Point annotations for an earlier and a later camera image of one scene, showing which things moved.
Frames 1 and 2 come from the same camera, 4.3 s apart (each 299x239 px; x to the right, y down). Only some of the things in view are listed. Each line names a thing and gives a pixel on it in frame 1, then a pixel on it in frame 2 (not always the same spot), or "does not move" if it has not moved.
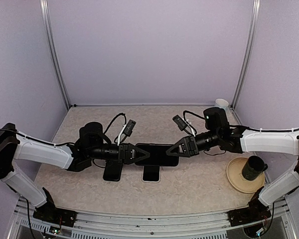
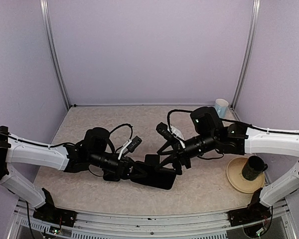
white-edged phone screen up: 151,174 → 153,160
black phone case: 158,156 → 151,176
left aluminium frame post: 44,8 does not move
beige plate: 234,173 does not move
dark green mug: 253,168 does not move
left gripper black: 126,149 → 124,167
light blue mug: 221,103 does not move
